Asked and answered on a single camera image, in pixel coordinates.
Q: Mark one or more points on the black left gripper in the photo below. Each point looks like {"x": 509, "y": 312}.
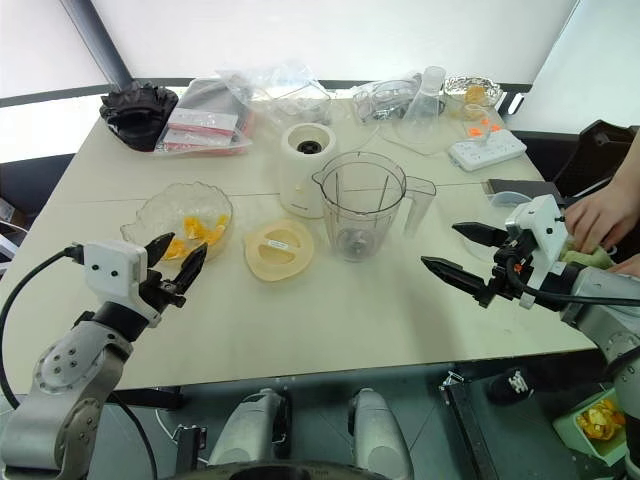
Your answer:
{"x": 160, "y": 295}

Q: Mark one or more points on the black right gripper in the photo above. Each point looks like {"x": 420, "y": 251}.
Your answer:
{"x": 507, "y": 270}

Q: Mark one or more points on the cream blender lid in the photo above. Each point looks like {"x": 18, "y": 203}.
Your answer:
{"x": 279, "y": 250}

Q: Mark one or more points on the clear blender jar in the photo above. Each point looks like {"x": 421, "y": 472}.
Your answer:
{"x": 360, "y": 205}

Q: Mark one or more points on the green cloth towel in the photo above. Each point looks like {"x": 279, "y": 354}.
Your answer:
{"x": 592, "y": 257}

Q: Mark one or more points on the person's bare forearm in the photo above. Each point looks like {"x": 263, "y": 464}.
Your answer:
{"x": 627, "y": 175}

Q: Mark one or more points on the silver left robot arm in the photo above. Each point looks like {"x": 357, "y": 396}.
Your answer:
{"x": 60, "y": 380}

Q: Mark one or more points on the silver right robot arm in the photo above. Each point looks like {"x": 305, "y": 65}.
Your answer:
{"x": 600, "y": 310}

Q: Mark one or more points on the person's bare hand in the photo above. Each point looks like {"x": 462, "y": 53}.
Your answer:
{"x": 629, "y": 269}
{"x": 600, "y": 220}

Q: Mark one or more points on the scalloped clear glass bowl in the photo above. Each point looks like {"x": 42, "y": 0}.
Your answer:
{"x": 180, "y": 210}

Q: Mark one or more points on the white power strip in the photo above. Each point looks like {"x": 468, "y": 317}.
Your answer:
{"x": 487, "y": 150}

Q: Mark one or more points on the small orange plugs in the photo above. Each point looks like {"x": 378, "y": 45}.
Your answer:
{"x": 480, "y": 131}

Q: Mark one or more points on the black cylinder with white print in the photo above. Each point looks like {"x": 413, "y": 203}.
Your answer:
{"x": 510, "y": 386}

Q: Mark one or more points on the plastic bag with red packs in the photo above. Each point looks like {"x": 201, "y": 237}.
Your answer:
{"x": 205, "y": 125}

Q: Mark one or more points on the black crumpled plastic bag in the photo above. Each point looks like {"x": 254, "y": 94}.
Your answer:
{"x": 137, "y": 115}

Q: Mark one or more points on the white blender base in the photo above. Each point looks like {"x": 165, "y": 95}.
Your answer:
{"x": 300, "y": 175}

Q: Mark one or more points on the black chair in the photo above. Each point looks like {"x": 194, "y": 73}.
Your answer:
{"x": 595, "y": 150}

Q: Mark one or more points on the silver foil bowl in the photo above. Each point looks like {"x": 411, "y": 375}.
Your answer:
{"x": 475, "y": 87}

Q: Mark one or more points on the silver robot leg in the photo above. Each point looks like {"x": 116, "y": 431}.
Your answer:
{"x": 250, "y": 430}
{"x": 377, "y": 435}

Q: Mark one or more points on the crumpled clear plastic bag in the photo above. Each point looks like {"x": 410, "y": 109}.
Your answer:
{"x": 280, "y": 90}

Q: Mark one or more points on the green bin with orange peel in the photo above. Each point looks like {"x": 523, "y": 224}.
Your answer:
{"x": 595, "y": 430}

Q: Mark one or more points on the dark rounded robot torso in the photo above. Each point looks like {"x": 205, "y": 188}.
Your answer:
{"x": 300, "y": 474}

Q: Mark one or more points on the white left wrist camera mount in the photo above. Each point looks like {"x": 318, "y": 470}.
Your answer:
{"x": 112, "y": 265}

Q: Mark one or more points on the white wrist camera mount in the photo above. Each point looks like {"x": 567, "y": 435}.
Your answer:
{"x": 542, "y": 235}
{"x": 112, "y": 265}

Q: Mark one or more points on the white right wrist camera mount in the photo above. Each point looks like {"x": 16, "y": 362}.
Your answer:
{"x": 542, "y": 235}

